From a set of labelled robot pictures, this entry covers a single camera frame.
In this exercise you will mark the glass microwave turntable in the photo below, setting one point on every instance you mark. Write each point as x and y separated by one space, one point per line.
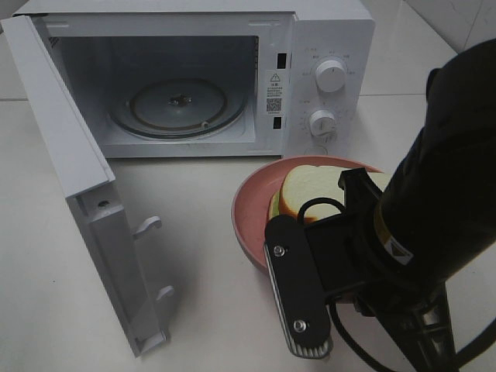
180 108

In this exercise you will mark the sandwich with lettuce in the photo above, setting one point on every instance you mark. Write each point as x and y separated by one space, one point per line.
306 182

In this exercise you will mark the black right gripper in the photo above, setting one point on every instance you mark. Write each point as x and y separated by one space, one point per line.
329 260

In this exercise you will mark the pink plate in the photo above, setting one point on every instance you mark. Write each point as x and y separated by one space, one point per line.
251 202

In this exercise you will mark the upper white power knob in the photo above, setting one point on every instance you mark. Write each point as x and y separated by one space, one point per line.
330 75

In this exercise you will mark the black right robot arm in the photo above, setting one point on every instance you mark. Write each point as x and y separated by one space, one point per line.
394 249

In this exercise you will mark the round white door button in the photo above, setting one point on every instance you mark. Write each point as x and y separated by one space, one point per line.
316 151

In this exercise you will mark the white microwave door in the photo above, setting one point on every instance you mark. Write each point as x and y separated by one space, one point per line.
88 185

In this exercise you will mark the lower white timer knob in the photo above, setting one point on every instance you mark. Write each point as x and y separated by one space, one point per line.
322 123

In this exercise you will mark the white warning label sticker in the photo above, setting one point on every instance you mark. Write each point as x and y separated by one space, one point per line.
275 89

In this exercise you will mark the white microwave oven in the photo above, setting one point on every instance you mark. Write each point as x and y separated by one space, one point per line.
104 48

